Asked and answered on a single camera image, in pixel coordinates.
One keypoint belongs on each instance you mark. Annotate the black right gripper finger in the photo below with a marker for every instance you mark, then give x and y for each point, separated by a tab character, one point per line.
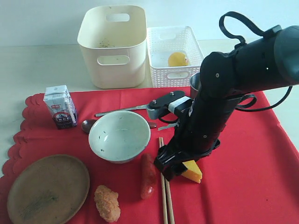
169	159
172	170

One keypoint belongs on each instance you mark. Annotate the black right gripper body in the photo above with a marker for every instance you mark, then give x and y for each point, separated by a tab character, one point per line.
201	127

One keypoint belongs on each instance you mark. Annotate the yellow cheese wedge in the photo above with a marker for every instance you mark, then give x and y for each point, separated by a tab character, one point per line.
193	172

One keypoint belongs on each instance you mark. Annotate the fried chicken nugget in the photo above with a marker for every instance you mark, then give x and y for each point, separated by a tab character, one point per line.
107	203

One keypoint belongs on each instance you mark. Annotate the yellow lemon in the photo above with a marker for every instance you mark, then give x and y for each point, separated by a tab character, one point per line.
178	59

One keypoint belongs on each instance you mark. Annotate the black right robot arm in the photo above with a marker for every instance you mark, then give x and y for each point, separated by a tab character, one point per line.
224	79

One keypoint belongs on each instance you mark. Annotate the red sausage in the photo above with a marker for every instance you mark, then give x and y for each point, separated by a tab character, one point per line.
149	179

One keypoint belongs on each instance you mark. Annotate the right wooden chopstick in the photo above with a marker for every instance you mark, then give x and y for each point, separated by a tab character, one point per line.
171	219

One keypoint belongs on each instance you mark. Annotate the stainless steel cup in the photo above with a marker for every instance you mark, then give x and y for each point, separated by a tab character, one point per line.
194	85

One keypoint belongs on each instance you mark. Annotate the white ceramic bowl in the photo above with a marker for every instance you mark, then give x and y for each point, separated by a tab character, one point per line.
119	137

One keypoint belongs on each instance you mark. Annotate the red tablecloth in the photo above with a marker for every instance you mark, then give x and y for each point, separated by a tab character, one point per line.
251	178

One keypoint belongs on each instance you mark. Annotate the silver table knife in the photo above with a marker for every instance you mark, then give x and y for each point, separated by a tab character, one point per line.
139	107

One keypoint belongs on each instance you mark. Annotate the dark wooden spoon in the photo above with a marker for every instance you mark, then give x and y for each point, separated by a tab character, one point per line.
86	125

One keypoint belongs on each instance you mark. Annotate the white woven plastic basket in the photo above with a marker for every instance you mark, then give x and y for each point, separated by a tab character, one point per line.
164	41

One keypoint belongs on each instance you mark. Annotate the brown wooden plate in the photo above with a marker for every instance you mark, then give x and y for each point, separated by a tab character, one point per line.
49	191

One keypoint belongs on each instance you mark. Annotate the small milk carton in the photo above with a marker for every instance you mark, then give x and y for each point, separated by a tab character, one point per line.
61	106

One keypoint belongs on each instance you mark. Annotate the large cream plastic bin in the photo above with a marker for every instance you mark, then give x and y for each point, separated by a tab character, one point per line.
112	40

